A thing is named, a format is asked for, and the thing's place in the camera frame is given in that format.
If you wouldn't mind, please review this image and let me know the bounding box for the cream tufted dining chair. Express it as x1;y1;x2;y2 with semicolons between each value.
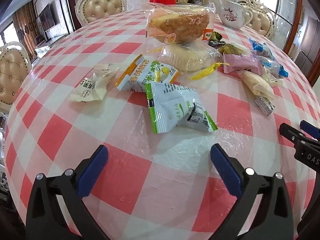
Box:
235;0;277;38
75;0;127;27
0;42;32;113

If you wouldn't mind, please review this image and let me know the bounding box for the dark candy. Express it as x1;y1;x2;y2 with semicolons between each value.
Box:
209;31;224;47

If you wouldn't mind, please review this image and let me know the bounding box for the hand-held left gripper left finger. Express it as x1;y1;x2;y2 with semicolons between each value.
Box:
26;145;110;240

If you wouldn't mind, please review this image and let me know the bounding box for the white pastry clear packet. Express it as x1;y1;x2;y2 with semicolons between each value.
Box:
160;42;222;72

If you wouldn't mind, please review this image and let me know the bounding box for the brown curtain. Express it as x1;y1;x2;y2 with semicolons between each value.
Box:
12;5;38;60

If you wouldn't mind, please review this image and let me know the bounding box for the white floral teapot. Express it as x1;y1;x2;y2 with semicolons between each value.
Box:
219;0;253;29

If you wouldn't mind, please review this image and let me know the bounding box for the small white blue candy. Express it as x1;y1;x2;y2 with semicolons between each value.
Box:
254;95;275;115

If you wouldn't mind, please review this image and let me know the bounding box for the yellow candy wrapper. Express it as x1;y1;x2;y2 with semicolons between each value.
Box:
190;62;224;81

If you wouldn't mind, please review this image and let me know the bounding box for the small orange packet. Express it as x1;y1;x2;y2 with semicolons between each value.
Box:
202;29;214;42

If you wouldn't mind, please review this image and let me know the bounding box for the green white snack packet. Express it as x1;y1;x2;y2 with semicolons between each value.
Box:
145;81;218;134

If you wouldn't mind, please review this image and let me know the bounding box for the green candy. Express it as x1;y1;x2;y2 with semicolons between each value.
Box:
217;42;250;55

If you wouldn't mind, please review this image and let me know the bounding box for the blue snack packet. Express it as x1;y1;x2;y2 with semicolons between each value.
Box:
257;56;289;79
249;38;275;60

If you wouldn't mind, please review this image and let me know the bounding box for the pink snack packet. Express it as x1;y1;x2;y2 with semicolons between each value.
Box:
222;54;263;75

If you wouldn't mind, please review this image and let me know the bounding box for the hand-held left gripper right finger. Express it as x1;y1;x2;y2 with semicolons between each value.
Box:
210;144;295;240

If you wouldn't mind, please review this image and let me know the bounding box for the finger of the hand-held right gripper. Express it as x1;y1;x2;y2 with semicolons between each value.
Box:
300;120;320;139
279;123;320;153

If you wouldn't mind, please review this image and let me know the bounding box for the black flat television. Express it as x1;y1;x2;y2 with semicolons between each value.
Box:
35;4;56;33

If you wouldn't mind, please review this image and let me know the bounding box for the white television cabinet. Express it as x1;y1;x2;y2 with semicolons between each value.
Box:
34;36;63;60

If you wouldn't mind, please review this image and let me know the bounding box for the wooden framed glass door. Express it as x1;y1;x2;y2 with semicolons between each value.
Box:
257;0;304;53

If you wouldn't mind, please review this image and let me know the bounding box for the white rice cracker packet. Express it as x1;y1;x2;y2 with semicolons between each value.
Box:
69;64;128;103

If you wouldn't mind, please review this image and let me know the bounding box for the brown cake clear packet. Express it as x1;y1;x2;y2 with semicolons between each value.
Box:
146;2;216;46

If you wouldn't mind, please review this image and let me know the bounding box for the cream bread stick packet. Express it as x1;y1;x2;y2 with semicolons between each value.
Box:
237;70;283;98

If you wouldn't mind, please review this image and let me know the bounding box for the red white checkered tablecloth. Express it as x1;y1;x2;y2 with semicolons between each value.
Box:
4;7;318;240

